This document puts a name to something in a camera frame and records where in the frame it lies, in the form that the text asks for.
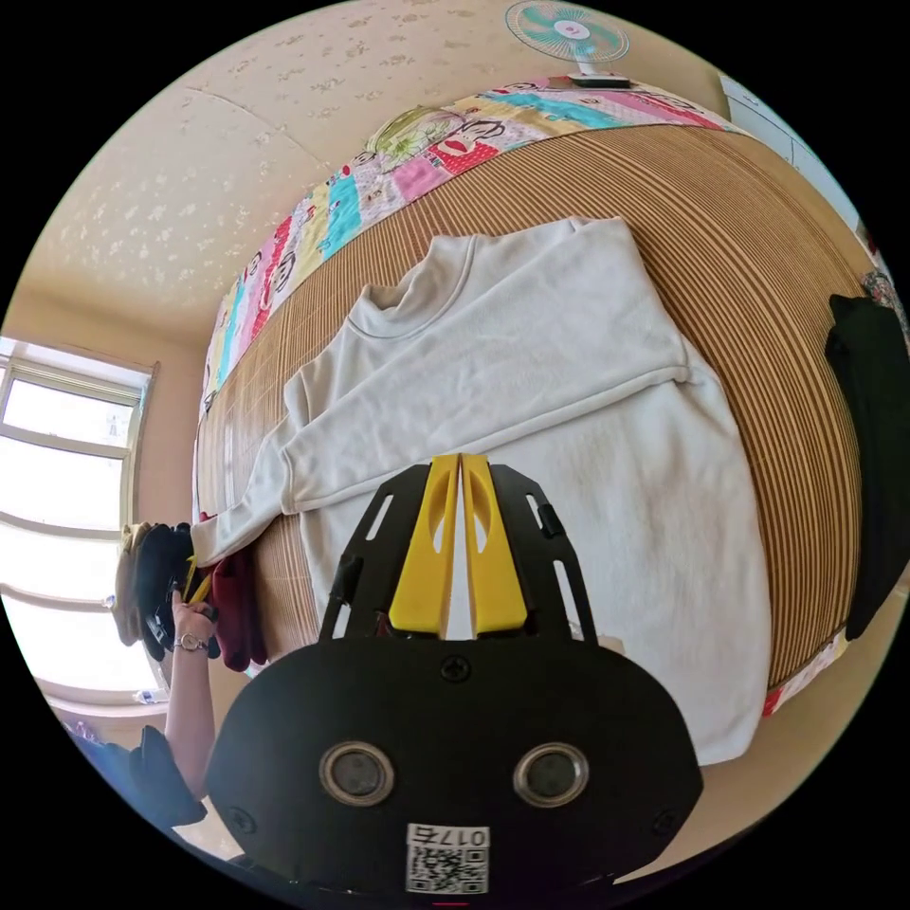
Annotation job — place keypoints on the pile of clothes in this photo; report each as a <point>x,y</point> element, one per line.
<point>238,618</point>

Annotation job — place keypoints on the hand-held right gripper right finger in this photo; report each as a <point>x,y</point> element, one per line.
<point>494,562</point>

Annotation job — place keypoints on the white cupboard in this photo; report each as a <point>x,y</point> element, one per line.
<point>771,121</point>

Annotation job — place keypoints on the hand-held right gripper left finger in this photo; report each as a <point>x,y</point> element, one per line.
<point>426,554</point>

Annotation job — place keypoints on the green leaf-print pillow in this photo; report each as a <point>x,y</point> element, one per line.
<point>409,138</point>

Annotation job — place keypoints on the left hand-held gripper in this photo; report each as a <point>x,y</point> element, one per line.
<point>158,583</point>

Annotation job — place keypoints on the window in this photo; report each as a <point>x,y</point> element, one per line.
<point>64,498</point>

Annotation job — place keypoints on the person's left forearm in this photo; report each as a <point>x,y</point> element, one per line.
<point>190,711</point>

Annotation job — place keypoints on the white long sleeve shirt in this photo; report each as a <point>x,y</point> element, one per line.
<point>569,398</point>

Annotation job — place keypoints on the teal and white fan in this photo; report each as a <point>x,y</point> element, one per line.
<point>569,30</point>

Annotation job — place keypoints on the black garment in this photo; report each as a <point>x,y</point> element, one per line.
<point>864,462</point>

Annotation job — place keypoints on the person's left hand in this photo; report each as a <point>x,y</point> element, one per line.
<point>190,624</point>

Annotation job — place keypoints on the bed with woven mat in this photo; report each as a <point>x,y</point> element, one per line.
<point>746,234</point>

